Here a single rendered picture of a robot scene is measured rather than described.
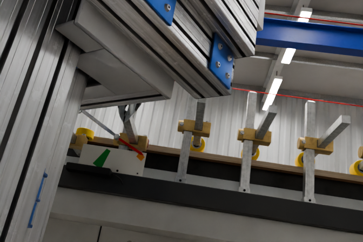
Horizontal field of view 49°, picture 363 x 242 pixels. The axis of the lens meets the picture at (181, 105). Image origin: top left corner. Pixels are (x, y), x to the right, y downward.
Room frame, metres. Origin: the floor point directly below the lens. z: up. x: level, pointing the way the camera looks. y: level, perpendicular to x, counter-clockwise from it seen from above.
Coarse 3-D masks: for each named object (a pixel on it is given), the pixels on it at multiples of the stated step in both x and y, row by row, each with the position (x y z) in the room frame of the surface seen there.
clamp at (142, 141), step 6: (120, 132) 1.54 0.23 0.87; (126, 138) 1.54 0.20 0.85; (138, 138) 1.54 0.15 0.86; (144, 138) 1.54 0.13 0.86; (114, 144) 1.56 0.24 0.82; (120, 144) 1.54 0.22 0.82; (132, 144) 1.54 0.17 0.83; (138, 144) 1.54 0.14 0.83; (144, 144) 1.53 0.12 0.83; (144, 150) 1.57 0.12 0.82
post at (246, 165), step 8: (248, 96) 1.52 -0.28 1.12; (256, 96) 1.51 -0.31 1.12; (248, 104) 1.52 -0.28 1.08; (248, 112) 1.52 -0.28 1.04; (248, 120) 1.52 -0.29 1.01; (248, 144) 1.52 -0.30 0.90; (248, 152) 1.52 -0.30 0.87; (248, 160) 1.51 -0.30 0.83; (248, 168) 1.51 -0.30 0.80; (240, 176) 1.53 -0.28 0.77; (248, 176) 1.51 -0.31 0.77; (240, 184) 1.52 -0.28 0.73; (248, 184) 1.51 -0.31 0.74
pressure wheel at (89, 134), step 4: (80, 128) 1.67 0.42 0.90; (84, 128) 1.66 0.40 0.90; (76, 132) 1.68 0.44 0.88; (80, 132) 1.67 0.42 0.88; (84, 132) 1.66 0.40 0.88; (88, 132) 1.67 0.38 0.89; (92, 132) 1.69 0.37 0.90; (88, 136) 1.67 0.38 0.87; (92, 136) 1.69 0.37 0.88; (88, 140) 1.74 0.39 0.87
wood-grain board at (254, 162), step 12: (96, 144) 1.77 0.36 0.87; (108, 144) 1.74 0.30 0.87; (192, 156) 1.71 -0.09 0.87; (204, 156) 1.71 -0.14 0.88; (216, 156) 1.71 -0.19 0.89; (228, 156) 1.70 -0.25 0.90; (264, 168) 1.70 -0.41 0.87; (276, 168) 1.69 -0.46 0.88; (288, 168) 1.68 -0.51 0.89; (300, 168) 1.68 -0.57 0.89; (348, 180) 1.68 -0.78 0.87; (360, 180) 1.66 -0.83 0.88
